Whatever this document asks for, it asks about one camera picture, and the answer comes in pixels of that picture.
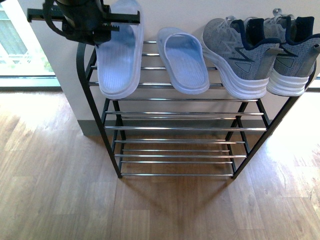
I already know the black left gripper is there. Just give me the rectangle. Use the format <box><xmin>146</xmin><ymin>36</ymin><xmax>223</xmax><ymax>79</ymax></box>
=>
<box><xmin>27</xmin><ymin>0</ymin><xmax>141</xmax><ymax>46</ymax></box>

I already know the light blue slide slipper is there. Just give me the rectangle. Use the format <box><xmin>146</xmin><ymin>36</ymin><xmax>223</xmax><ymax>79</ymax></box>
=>
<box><xmin>95</xmin><ymin>0</ymin><xmax>145</xmax><ymax>100</ymax></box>

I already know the grey knit sneaker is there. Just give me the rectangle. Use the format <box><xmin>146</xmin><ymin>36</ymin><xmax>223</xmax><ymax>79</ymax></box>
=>
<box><xmin>263</xmin><ymin>8</ymin><xmax>320</xmax><ymax>97</ymax></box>
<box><xmin>201</xmin><ymin>16</ymin><xmax>282</xmax><ymax>100</ymax></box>

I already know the black metal shoe rack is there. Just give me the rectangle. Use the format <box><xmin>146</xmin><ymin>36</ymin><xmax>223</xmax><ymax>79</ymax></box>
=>
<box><xmin>76</xmin><ymin>39</ymin><xmax>318</xmax><ymax>180</ymax></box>

